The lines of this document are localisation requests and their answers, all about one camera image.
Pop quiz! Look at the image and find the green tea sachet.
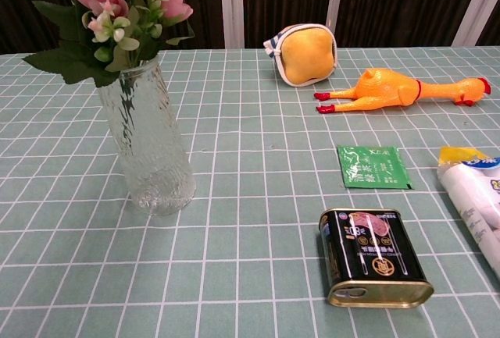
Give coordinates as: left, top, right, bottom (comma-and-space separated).
337, 144, 415, 190

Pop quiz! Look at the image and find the yellow zippered pouch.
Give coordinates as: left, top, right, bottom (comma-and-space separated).
262, 23, 339, 88

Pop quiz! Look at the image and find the white slanted frame post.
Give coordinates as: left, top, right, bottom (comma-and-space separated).
452, 0, 500, 47

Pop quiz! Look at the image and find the yellow rubber chicken toy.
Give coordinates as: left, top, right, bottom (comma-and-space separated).
313, 67, 492, 116

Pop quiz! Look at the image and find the white wide frame post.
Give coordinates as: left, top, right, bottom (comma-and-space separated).
218, 0, 245, 50

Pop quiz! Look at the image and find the green checked tablecloth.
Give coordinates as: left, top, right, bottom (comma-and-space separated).
0, 45, 500, 338

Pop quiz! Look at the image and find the black luncheon meat can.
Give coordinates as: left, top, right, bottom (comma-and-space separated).
318, 208, 435, 310

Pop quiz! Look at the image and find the ribbed clear glass vase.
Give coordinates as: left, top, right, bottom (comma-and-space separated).
95, 55, 197, 217

